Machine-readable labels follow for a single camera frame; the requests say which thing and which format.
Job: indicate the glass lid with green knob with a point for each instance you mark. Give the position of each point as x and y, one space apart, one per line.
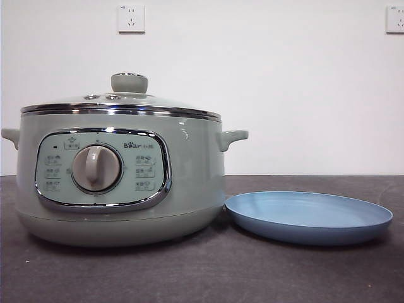
129 82

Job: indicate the pale green electric steamer pot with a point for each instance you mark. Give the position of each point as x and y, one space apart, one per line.
189 176

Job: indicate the blue round plate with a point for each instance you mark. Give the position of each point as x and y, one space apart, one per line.
303 214

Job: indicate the white wall socket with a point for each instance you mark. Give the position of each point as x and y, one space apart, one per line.
131 19
396 19

